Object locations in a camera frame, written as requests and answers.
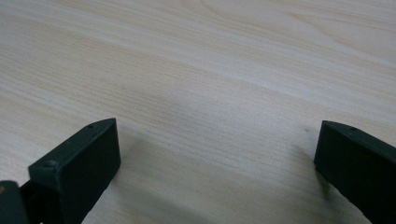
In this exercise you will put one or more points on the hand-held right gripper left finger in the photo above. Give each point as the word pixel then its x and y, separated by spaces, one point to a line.
pixel 81 168

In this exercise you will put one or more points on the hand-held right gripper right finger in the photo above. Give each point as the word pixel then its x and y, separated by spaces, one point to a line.
pixel 358 165

